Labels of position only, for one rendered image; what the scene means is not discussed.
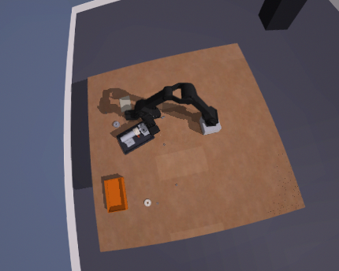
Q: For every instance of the orange rectangular tray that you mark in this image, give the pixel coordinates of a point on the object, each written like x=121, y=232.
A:
x=116, y=198

